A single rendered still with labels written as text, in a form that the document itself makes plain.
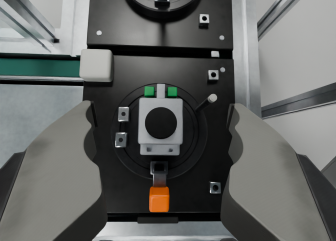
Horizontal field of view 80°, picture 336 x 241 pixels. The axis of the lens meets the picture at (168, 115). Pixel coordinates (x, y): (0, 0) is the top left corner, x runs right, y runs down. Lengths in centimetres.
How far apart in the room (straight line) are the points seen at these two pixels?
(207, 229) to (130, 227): 11
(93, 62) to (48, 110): 14
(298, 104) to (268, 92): 17
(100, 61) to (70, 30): 9
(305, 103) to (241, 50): 14
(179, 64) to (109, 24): 13
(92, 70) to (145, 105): 14
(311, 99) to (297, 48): 26
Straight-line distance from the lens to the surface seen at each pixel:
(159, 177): 22
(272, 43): 54
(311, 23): 61
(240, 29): 40
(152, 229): 34
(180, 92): 30
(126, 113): 28
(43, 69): 40
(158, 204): 22
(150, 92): 25
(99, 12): 39
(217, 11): 39
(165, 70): 33
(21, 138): 43
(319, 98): 30
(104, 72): 32
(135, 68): 33
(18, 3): 34
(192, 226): 35
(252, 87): 37
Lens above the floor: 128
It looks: 82 degrees down
